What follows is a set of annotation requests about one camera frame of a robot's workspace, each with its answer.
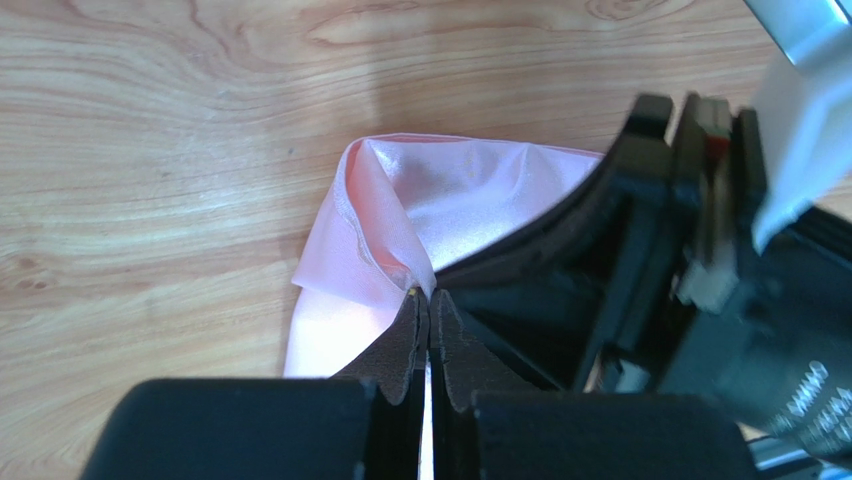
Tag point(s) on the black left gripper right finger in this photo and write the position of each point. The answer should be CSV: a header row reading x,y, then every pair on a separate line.
x,y
461,368

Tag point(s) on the pink cloth napkin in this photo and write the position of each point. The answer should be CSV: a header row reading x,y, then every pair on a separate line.
x,y
400,208

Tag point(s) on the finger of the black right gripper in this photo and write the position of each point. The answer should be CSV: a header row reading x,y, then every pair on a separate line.
x,y
535,298

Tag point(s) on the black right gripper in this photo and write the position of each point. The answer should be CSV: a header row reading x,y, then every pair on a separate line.
x,y
776,356

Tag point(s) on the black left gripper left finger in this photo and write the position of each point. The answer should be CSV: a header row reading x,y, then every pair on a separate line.
x,y
394,367

